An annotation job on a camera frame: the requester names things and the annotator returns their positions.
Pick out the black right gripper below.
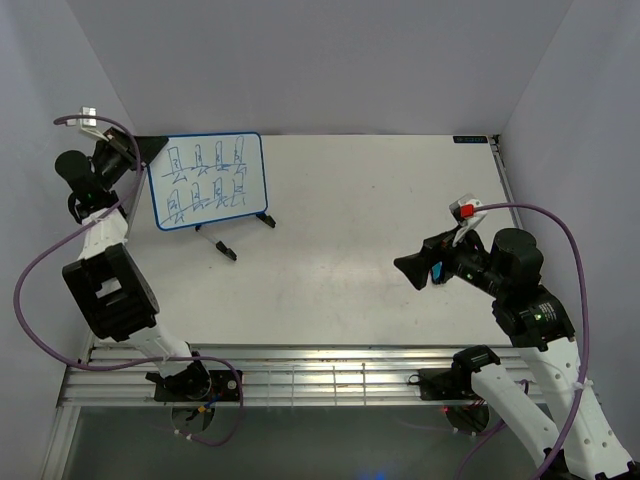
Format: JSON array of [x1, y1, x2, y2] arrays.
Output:
[[392, 221, 507, 297]]

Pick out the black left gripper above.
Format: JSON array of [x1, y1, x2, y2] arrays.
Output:
[[95, 127, 170, 191]]

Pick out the blue bone-shaped whiteboard eraser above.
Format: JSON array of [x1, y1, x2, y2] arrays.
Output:
[[430, 262, 446, 285]]

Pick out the blue-framed whiteboard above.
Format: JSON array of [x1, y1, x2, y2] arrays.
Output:
[[147, 132, 268, 231]]

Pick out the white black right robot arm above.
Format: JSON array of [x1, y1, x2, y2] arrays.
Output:
[[394, 228, 639, 479]]

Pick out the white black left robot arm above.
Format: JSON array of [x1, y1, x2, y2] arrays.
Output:
[[54, 128, 212, 400]]

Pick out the dark corner label right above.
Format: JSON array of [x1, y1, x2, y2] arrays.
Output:
[[452, 135, 488, 144]]

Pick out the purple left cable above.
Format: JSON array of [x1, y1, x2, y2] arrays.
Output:
[[13, 114, 245, 446]]

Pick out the purple cable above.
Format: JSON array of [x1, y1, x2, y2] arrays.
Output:
[[452, 202, 592, 480], [13, 114, 245, 446]]

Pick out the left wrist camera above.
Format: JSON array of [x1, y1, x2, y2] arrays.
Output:
[[77, 106, 109, 142]]

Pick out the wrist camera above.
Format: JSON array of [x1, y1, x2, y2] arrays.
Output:
[[449, 194, 486, 246], [77, 106, 109, 142]]

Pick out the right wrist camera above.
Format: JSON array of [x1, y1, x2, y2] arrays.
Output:
[[449, 194, 486, 246]]

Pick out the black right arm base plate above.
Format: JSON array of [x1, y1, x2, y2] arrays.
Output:
[[407, 369, 481, 401]]

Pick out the wire whiteboard stand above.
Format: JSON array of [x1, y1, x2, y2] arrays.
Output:
[[194, 213, 277, 262]]

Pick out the aluminium table edge rail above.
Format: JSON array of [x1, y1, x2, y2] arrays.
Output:
[[489, 134, 514, 203]]

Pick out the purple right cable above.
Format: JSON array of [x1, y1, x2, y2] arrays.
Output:
[[452, 202, 592, 480]]

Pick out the aluminium front frame rails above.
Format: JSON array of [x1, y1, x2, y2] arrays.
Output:
[[58, 344, 459, 407]]

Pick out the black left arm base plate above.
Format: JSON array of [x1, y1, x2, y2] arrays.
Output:
[[145, 369, 240, 404]]

